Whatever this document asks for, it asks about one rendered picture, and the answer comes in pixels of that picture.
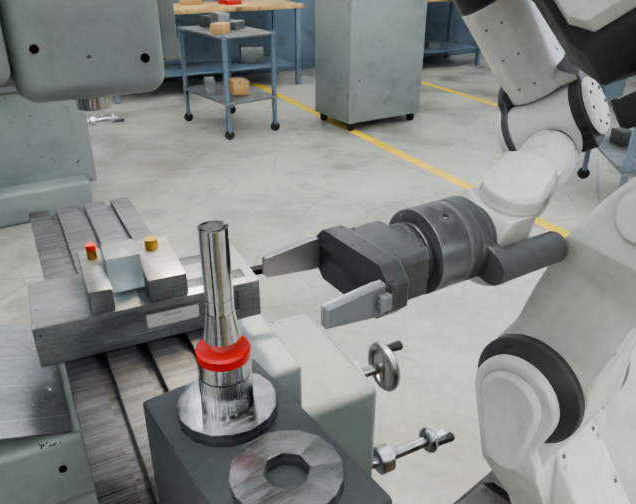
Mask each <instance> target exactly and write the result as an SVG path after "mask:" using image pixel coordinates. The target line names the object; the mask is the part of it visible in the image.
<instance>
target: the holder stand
mask: <svg viewBox="0 0 636 504"><path fill-rule="evenodd" d="M252 375H253V391H254V401H253V404H252V406H251V407H250V408H249V409H248V410H247V411H246V412H244V413H243V414H241V415H238V416H235V417H231V418H217V417H214V416H211V415H209V414H207V413H206V412H205V411H204V410H203V408H202V405H201V397H200V388H199V379H196V380H195V381H193V382H191V383H188V384H186V385H183V386H181V387H178V388H176V389H173V390H171V391H168V392H166V393H163V394H161V395H158V396H156V397H153V398H151V399H148V400H146V401H144V402H143V409H144V415H145V421H146V427H147V433H148V439H149V445H150V451H151V457H152V463H153V469H154V475H155V481H156V487H157V493H158V499H159V504H392V499H391V497H390V495H389V494H388V493H387V492H386V491H385V490H384V489H383V488H382V487H381V486H380V485H379V484H378V483H377V482H376V481H375V480H374V479H373V478H372V477H371V476H370V475H369V474H368V473H367V472H366V471H365V470H364V469H363V468H362V467H361V466H360V465H359V464H358V463H357V462H356V461H355V460H354V459H353V458H352V457H351V456H350V455H349V454H348V453H347V452H346V451H345V450H344V449H343V448H342V447H341V446H340V445H339V444H338V443H337V442H336V441H335V440H334V439H333V438H332V437H331V436H330V435H329V434H328V433H327V432H326V431H325V430H324V429H323V428H322V427H321V426H320V425H319V424H318V423H317V422H316V421H315V420H314V419H313V418H312V417H311V416H310V415H309V414H308V413H307V412H306V411H305V410H304V409H303V408H302V407H301V406H300V405H299V404H298V403H297V402H296V401H295V400H294V399H293V398H292V397H291V396H290V395H289V394H288V393H287V392H286V391H285V390H284V389H283V388H282V387H281V386H280V385H279V384H278V383H277V382H276V381H275V380H274V379H273V378H272V377H271V376H270V375H269V374H268V373H267V372H266V371H265V370H264V369H263V367H262V366H261V365H260V364H259V363H258V362H257V361H256V360H255V359H252Z"/></svg>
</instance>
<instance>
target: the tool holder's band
mask: <svg viewBox="0 0 636 504"><path fill-rule="evenodd" d="M195 352H196V360H197V362H198V364H199V365H200V366H201V367H203V368H205V369H207V370H210V371H216V372H224V371H230V370H234V369H237V368H239V367H241V366H243V365H244V364H245V363H246V362H247V361H248V360H249V359H250V356H251V344H250V341H249V340H248V338H246V337H245V336H244V335H242V334H241V337H240V339H239V340H238V341H237V342H236V347H235V348H234V349H232V350H231V351H229V352H225V353H218V352H214V351H212V350H211V349H210V347H209V344H207V343H206V342H205V341H204V339H202V340H200V341H199V342H198V344H197V346H196V348H195Z"/></svg>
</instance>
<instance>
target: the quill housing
mask: <svg viewBox="0 0 636 504"><path fill-rule="evenodd" d="M0 24H1V28H2V33H3V37H4V42H5V46H6V51H7V55H8V60H9V64H10V71H11V74H10V76H11V78H12V81H13V84H14V86H15V89H16V91H17V92H18V93H19V94H20V95H21V96H22V97H23V98H25V99H26V100H29V101H31V102H34V103H48V102H58V101H68V100H77V99H87V98H97V97H107V96H117V95H127V94H137V93H147V92H151V91H154V90H156V89H157V88H158V87H159V86H160V85H161V84H162V82H163V79H164V73H165V70H164V61H163V52H162V43H161V33H160V24H159V15H158V6H157V0H0Z"/></svg>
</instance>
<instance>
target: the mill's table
mask: <svg viewBox="0 0 636 504"><path fill-rule="evenodd" d="M110 203H111V204H110V205H107V206H106V205H105V203H104V202H103V201H98V202H92V203H86V204H83V205H84V209H83V210H78V208H77V206H76V205H74V206H69V207H63V208H57V209H56V213H57V214H54V215H50V213H49V210H45V211H39V212H33V213H29V217H30V222H31V226H32V230H33V235H34V239H35V243H36V247H37V252H38V256H39V260H40V264H41V268H42V272H43V277H44V281H45V280H50V279H55V278H60V277H65V276H70V275H75V274H80V273H81V270H80V265H79V260H78V255H77V253H78V252H80V251H85V250H86V249H85V244H86V243H90V242H93V243H95V245H96V248H98V249H99V250H100V253H101V247H100V245H101V244H106V243H112V242H118V241H123V240H129V239H133V240H134V242H135V241H140V240H144V238H145V237H148V236H153V235H152V233H151V232H150V230H149V229H148V227H147V226H146V224H145V222H144V221H143V219H142V218H141V216H140V215H139V213H138V212H137V210H136V209H135V207H134V205H133V204H132V202H131V201H130V199H129V198H128V197H122V198H116V199H110ZM101 256H102V253H101ZM203 333H204V328H202V329H198V330H194V331H190V332H186V333H182V334H178V335H173V336H169V337H165V338H161V339H157V340H153V341H149V342H145V343H141V344H137V345H133V346H128V347H124V348H120V349H116V350H112V351H108V352H104V353H100V354H96V355H92V356H88V357H84V358H79V359H75V360H71V361H67V362H64V364H65V368H66V372H67V377H68V381H69V385H70V389H71V393H72V397H73V402H74V406H75V410H76V414H77V418H78V423H79V427H80V431H81V435H82V439H83V443H84V448H85V452H86V456H87V460H88V464H89V468H90V473H91V477H92V481H93V485H94V489H95V493H96V498H97V502H98V504H159V499H158V493H157V487H156V481H155V475H154V469H153V463H152V457H151V451H150V445H149V439H148V433H147V427H146V421H145V415H144V409H143V402H144V401H146V400H148V399H151V398H153V397H156V396H158V395H161V394H163V393H166V392H168V391H171V390H173V389H176V388H178V387H181V386H183V385H186V384H188V383H191V382H193V381H195V380H196V379H198V370H197V361H196V352H195V348H196V346H197V344H198V342H199V341H200V340H202V339H203Z"/></svg>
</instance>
